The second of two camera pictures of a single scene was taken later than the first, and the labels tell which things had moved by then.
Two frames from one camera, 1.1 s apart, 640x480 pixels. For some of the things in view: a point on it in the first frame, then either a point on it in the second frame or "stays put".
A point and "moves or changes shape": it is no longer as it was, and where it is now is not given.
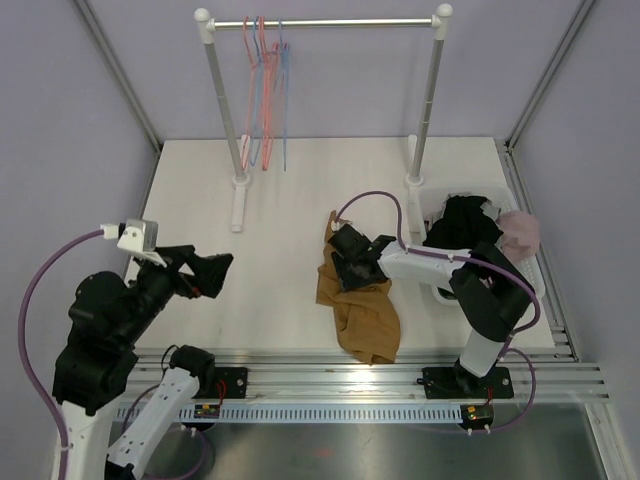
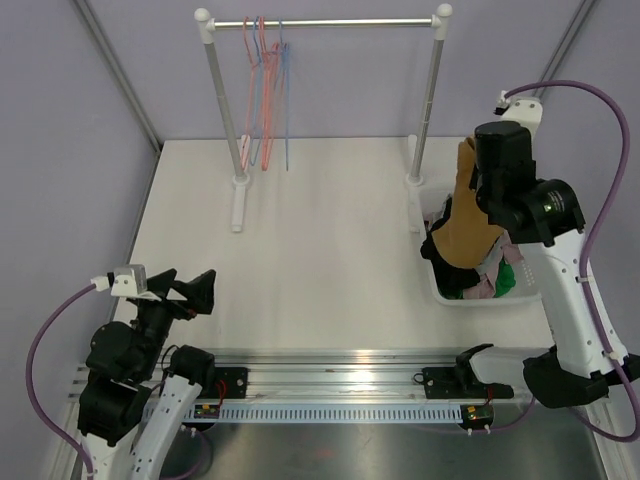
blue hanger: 256,101 stays put
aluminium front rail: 325,374 stays put
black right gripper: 346,280 → 474,179
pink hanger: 251,66 stays put
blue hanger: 284,71 stays put
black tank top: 463,225 moves or changes shape
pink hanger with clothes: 270,59 stays put
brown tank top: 367,320 → 470,237
